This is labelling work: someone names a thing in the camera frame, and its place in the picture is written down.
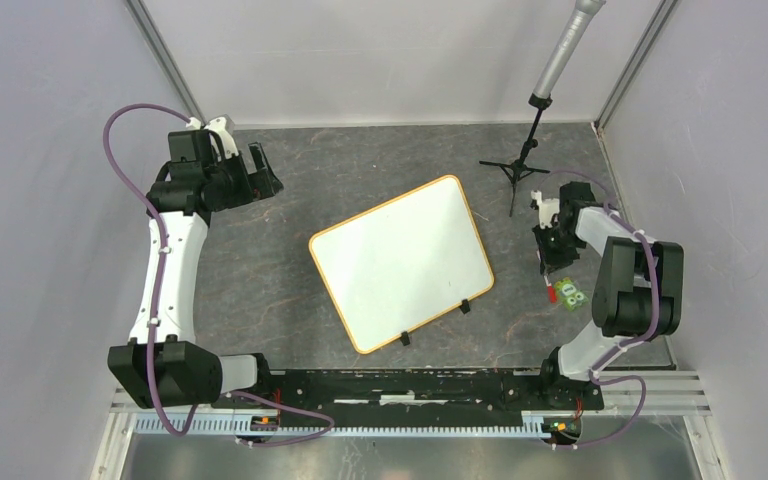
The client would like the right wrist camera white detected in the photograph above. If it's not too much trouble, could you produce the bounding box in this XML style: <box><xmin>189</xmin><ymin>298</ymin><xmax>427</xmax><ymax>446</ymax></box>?
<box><xmin>530</xmin><ymin>190</ymin><xmax>560</xmax><ymax>229</ymax></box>

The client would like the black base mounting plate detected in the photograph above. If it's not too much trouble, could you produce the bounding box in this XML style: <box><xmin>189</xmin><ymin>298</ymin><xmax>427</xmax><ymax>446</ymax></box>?
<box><xmin>250</xmin><ymin>368</ymin><xmax>604</xmax><ymax>428</ymax></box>

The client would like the aluminium rail with comb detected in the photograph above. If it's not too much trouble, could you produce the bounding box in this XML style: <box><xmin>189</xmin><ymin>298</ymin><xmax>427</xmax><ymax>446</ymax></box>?
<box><xmin>112</xmin><ymin>370</ymin><xmax>713</xmax><ymax>439</ymax></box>

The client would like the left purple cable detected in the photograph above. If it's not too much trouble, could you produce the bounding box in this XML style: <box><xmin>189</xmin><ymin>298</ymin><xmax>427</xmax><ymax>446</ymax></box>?
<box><xmin>103</xmin><ymin>103</ymin><xmax>338</xmax><ymax>449</ymax></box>

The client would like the yellow framed whiteboard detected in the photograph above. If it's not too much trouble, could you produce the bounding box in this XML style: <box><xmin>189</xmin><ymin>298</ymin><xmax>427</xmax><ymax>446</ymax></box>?
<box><xmin>308</xmin><ymin>175</ymin><xmax>495</xmax><ymax>355</ymax></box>

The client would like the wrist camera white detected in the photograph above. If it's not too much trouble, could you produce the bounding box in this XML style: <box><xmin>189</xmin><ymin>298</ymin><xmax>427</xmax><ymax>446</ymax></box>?
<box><xmin>530</xmin><ymin>190</ymin><xmax>560</xmax><ymax>229</ymax></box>
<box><xmin>205</xmin><ymin>115</ymin><xmax>239</xmax><ymax>160</ymax></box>

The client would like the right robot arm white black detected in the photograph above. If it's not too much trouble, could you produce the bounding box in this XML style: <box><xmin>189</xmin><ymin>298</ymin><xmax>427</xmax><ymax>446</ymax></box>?
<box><xmin>531</xmin><ymin>182</ymin><xmax>684</xmax><ymax>408</ymax></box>

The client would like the silver microphone on tripod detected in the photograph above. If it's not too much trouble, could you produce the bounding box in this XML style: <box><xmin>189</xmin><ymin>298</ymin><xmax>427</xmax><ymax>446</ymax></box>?
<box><xmin>479</xmin><ymin>0</ymin><xmax>606</xmax><ymax>216</ymax></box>

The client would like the green whiteboard eraser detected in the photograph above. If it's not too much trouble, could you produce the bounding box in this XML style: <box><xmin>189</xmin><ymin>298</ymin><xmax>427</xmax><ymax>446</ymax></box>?
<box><xmin>554</xmin><ymin>277</ymin><xmax>589</xmax><ymax>311</ymax></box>

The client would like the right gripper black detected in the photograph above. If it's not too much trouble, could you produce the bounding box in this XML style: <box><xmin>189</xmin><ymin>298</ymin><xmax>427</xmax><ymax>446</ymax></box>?
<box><xmin>531</xmin><ymin>221</ymin><xmax>582</xmax><ymax>275</ymax></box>

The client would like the red whiteboard marker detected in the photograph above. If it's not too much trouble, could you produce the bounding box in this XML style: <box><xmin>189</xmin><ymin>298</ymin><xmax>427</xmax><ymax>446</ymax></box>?
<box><xmin>543</xmin><ymin>274</ymin><xmax>557</xmax><ymax>304</ymax></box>

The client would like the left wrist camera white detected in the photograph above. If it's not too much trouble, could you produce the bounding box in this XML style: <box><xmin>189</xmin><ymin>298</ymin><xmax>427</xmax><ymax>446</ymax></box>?
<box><xmin>205</xmin><ymin>115</ymin><xmax>239</xmax><ymax>160</ymax></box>

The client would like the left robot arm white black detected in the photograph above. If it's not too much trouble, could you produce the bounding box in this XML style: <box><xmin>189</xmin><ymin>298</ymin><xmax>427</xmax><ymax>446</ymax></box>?
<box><xmin>107</xmin><ymin>128</ymin><xmax>283</xmax><ymax>436</ymax></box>

